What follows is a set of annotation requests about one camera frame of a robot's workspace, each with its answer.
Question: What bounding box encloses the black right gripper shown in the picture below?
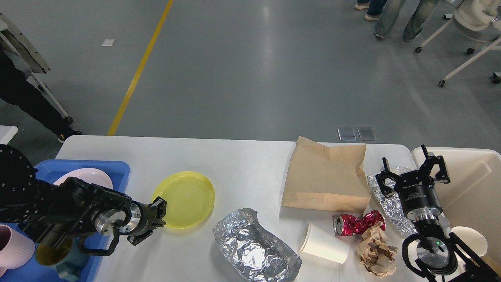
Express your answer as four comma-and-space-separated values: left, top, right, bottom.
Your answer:
375, 145, 451, 220

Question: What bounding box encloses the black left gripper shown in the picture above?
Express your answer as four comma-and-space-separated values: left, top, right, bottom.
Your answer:
119, 197, 168, 246

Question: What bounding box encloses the yellow plate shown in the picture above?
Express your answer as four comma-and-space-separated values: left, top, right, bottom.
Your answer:
151, 171, 215, 229

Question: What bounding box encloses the teal green mug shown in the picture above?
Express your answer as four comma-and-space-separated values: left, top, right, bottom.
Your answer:
35, 239, 89, 282

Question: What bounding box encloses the pink ribbed mug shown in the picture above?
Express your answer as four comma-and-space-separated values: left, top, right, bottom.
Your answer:
0, 224, 35, 276

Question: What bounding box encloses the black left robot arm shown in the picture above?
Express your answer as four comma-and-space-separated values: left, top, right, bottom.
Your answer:
0, 144, 168, 256

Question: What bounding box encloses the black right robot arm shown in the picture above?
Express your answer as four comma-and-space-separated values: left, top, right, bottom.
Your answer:
375, 145, 500, 282

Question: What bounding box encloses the flat foil sheet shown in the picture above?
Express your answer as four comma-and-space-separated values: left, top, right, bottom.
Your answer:
367, 166, 451, 237

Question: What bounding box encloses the beige plastic bin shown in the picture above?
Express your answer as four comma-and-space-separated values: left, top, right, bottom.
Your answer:
428, 147, 501, 272

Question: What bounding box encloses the floor outlet plate right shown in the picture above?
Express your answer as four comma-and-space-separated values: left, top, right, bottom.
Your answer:
357, 127, 377, 141

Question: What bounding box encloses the floor outlet plate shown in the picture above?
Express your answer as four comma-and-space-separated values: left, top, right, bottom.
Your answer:
357, 127, 377, 141
337, 127, 357, 141

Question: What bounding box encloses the pink plate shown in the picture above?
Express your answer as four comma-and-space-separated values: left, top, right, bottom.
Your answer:
53, 168, 113, 189

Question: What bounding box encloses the crumpled brown paper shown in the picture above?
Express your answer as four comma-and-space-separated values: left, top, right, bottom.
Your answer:
356, 222, 398, 278

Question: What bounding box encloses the crushed red can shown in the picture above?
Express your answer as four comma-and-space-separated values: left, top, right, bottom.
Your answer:
333, 210, 386, 236

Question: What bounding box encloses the white paper cup in bin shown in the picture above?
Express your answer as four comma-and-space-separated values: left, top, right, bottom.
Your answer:
451, 226, 488, 257

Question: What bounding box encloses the floor outlet plate left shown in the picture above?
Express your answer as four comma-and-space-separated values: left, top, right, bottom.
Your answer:
337, 127, 357, 141

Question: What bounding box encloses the brown paper bag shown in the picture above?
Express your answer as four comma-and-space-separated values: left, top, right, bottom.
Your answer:
281, 136, 371, 214

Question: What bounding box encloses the blue plastic tray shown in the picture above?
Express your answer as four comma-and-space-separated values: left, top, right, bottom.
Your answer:
0, 159, 130, 282

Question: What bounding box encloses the crumpled foil tray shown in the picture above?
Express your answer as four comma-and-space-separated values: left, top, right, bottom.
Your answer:
213, 208, 302, 282

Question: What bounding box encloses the white side table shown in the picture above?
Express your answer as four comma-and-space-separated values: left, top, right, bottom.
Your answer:
0, 125, 18, 144

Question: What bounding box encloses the person in blue jeans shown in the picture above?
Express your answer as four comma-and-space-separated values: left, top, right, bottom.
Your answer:
374, 0, 440, 42

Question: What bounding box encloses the grey chair at left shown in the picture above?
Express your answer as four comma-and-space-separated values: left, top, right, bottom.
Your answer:
0, 13, 73, 125

